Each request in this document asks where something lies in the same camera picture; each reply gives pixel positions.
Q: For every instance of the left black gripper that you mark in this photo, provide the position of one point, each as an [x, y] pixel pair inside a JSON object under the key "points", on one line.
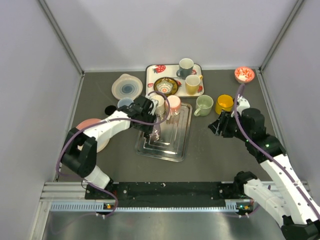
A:
{"points": [[147, 128]]}

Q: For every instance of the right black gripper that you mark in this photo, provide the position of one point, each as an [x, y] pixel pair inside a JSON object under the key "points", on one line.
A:
{"points": [[225, 119]]}

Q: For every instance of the light blue mug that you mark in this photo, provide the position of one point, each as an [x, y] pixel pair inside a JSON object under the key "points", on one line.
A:
{"points": [[124, 102]]}

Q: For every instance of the cream mug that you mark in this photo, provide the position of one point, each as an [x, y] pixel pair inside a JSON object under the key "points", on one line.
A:
{"points": [[160, 109]]}

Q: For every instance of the yellow mug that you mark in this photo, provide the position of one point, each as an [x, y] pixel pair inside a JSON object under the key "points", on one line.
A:
{"points": [[224, 103]]}

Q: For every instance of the green mug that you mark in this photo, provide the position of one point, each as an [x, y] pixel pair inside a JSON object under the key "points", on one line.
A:
{"points": [[204, 104]]}

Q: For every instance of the purple mug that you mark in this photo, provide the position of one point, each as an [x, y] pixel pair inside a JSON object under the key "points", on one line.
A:
{"points": [[156, 132]]}

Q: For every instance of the pink mug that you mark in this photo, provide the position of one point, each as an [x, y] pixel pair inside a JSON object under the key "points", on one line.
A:
{"points": [[173, 106]]}

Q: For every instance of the small brown mug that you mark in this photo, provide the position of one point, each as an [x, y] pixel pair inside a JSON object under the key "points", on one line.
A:
{"points": [[109, 110]]}

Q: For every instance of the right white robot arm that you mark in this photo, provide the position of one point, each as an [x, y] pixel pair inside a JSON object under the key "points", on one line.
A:
{"points": [[295, 211]]}

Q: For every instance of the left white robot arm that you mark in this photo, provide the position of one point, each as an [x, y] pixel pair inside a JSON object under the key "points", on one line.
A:
{"points": [[79, 153]]}

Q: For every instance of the mustard mug on tray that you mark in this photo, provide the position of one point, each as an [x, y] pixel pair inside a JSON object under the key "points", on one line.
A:
{"points": [[193, 84]]}

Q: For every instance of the grey-blue mug on tray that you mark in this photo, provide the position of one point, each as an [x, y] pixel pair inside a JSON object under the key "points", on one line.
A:
{"points": [[185, 68]]}

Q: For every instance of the dark patterned small bowl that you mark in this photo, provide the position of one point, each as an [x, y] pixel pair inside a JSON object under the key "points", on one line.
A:
{"points": [[166, 85]]}

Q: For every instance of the steel tray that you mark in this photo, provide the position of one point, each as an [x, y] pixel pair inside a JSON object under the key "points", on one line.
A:
{"points": [[173, 140]]}

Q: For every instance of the red patterned bowl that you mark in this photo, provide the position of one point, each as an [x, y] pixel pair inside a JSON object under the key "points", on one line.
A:
{"points": [[244, 74]]}

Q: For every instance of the pink cream plate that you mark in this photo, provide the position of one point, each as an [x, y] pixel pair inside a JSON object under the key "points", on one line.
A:
{"points": [[100, 144]]}

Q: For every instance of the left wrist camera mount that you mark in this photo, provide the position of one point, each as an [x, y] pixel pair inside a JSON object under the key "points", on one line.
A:
{"points": [[155, 104]]}

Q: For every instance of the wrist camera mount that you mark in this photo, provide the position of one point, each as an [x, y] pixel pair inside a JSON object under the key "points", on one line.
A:
{"points": [[155, 104], [240, 105]]}

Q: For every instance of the translucent blue-ring plate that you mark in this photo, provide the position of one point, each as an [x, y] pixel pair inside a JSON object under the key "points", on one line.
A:
{"points": [[127, 86]]}

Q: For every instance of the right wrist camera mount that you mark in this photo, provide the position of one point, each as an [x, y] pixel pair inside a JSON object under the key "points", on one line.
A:
{"points": [[240, 105]]}

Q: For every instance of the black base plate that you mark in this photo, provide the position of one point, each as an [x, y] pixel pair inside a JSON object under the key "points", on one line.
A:
{"points": [[176, 194]]}

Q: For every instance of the grey cable duct rail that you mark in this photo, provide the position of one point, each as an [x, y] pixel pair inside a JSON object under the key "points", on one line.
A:
{"points": [[101, 207]]}

